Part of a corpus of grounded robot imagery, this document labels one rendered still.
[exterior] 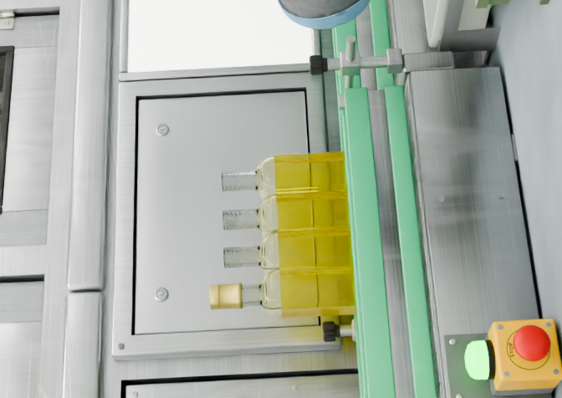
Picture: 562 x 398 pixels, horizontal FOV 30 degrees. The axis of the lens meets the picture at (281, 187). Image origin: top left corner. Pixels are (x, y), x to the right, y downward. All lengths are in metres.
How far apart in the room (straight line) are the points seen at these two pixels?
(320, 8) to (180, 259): 0.55
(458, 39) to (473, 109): 0.11
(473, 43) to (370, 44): 0.18
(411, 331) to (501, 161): 0.25
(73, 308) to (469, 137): 0.65
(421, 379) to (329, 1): 0.45
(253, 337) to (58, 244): 0.35
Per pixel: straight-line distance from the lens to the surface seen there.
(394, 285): 1.31
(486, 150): 1.38
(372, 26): 1.60
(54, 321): 1.64
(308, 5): 1.21
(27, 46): 1.89
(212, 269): 1.60
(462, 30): 1.45
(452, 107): 1.40
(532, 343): 1.18
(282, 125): 1.70
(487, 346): 1.22
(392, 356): 1.28
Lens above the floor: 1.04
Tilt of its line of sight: 1 degrees up
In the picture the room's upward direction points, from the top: 93 degrees counter-clockwise
